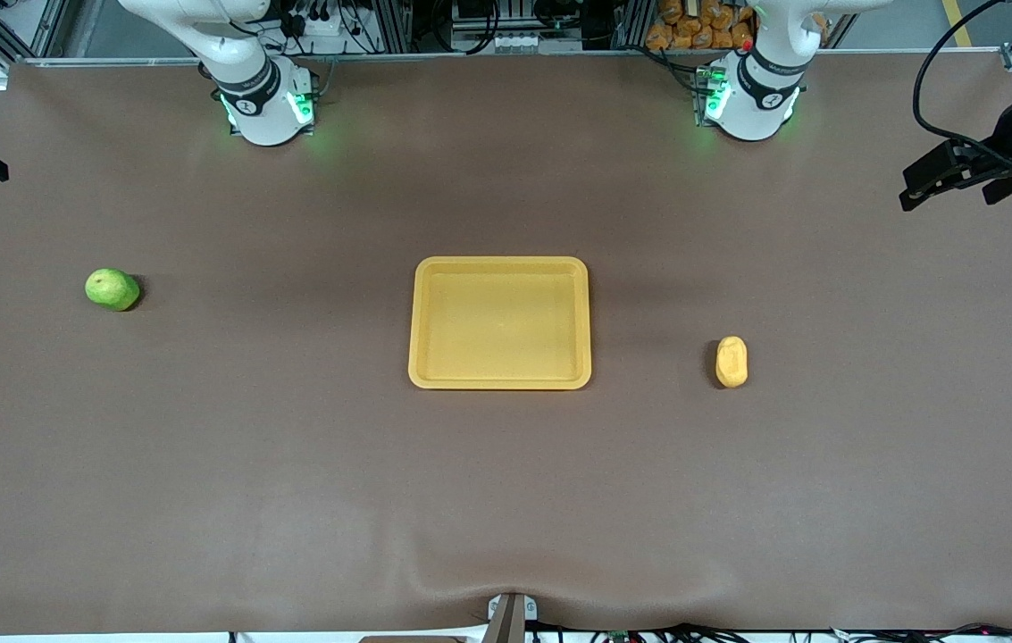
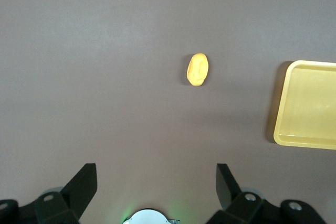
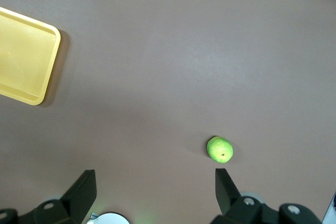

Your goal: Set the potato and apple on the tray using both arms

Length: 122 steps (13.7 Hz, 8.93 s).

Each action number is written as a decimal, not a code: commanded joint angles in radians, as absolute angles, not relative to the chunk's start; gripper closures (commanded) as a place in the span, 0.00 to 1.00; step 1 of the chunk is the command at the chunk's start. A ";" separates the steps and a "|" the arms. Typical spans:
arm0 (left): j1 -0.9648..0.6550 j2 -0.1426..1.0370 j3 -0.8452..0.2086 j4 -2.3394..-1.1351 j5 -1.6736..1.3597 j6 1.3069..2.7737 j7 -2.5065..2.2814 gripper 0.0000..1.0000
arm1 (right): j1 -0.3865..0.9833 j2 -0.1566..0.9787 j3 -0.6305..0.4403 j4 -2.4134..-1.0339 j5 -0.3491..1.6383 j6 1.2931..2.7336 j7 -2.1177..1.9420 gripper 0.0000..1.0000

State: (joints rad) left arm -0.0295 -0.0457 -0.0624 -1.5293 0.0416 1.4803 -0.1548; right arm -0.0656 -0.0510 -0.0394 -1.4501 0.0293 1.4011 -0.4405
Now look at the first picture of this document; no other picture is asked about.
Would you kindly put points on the green apple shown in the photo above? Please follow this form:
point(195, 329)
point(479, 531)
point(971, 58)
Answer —
point(112, 290)

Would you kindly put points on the white power strip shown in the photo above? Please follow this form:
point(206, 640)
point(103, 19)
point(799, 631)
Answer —
point(322, 24)

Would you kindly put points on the aluminium table edge rail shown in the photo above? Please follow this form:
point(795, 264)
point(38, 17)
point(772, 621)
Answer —
point(488, 55)

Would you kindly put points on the yellow plastic tray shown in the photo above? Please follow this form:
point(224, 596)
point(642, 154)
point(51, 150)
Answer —
point(499, 323)

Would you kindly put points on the yellow potato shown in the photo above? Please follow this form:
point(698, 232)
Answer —
point(731, 362)

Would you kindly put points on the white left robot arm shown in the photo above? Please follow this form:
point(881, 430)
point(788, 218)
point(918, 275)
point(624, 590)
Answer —
point(760, 98)

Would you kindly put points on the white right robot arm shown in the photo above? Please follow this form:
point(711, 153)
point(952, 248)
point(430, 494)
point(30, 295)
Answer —
point(246, 80)

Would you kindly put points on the orange toy food pile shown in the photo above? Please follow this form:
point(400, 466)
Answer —
point(693, 25)

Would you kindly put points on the brown table mat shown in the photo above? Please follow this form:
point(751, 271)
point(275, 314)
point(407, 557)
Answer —
point(506, 491)

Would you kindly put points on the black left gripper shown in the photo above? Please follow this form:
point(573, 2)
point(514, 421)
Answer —
point(1009, 135)

